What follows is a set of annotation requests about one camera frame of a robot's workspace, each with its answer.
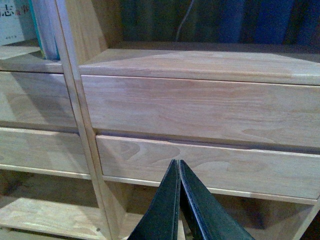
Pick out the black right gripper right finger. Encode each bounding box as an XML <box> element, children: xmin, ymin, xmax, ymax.
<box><xmin>178</xmin><ymin>160</ymin><xmax>253</xmax><ymax>240</ymax></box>

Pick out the white hanging cable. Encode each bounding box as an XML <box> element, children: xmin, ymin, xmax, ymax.
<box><xmin>174</xmin><ymin>0</ymin><xmax>196</xmax><ymax>43</ymax></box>

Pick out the white illustrated paperback book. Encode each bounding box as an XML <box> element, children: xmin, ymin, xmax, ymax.
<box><xmin>0</xmin><ymin>0</ymin><xmax>37</xmax><ymax>46</ymax></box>

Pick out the wooden bookshelf unit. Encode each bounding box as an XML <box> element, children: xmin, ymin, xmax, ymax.
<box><xmin>0</xmin><ymin>0</ymin><xmax>320</xmax><ymax>240</ymax></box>

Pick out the teal hardcover book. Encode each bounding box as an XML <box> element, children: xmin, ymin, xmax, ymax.
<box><xmin>28</xmin><ymin>0</ymin><xmax>60</xmax><ymax>60</ymax></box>

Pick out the dark blue curtain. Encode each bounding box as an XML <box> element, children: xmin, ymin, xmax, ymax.
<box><xmin>120</xmin><ymin>0</ymin><xmax>320</xmax><ymax>46</ymax></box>

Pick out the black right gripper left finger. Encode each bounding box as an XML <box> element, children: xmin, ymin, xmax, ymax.
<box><xmin>128</xmin><ymin>159</ymin><xmax>181</xmax><ymax>240</ymax></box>

